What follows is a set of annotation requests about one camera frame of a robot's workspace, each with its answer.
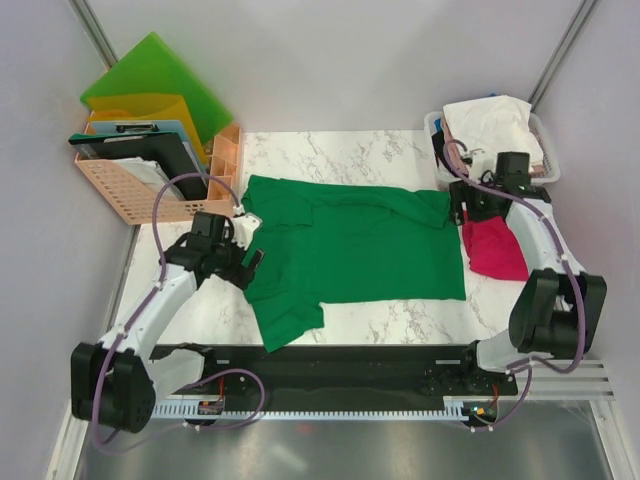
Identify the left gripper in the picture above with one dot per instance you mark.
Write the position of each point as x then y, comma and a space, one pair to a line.
239, 275

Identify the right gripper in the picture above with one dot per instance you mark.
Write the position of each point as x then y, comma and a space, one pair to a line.
462, 192

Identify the green t shirt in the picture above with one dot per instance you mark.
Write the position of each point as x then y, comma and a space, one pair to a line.
337, 244

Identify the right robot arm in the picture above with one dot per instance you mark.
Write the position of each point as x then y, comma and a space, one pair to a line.
554, 319

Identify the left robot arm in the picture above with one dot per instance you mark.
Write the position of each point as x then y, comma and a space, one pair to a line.
116, 381

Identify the red t shirt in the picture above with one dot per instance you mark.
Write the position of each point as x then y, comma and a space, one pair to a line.
493, 250

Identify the pink t shirt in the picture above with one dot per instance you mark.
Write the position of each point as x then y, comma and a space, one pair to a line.
453, 151

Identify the black t shirt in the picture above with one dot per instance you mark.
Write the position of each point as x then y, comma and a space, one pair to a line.
438, 140

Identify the white laundry basket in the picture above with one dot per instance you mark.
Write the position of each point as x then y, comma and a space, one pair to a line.
550, 172

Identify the peach file organizer basket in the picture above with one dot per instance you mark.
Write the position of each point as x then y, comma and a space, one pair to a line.
133, 200

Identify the black binder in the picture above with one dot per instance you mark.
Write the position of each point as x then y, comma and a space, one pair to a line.
153, 158

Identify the yellow plastic folder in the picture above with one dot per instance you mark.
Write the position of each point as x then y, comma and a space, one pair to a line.
166, 111

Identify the blue clipboard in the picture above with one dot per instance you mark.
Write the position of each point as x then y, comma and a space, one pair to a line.
153, 126

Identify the green plastic folder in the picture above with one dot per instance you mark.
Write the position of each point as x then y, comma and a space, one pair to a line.
151, 67

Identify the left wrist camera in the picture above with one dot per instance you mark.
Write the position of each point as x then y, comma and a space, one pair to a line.
244, 226

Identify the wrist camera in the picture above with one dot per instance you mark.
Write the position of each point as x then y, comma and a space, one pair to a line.
244, 226
478, 161

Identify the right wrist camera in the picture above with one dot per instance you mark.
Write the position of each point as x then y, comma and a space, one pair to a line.
478, 161

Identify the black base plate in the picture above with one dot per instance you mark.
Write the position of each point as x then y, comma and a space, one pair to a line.
297, 374

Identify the white cable duct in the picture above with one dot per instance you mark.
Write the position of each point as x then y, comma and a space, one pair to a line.
198, 408

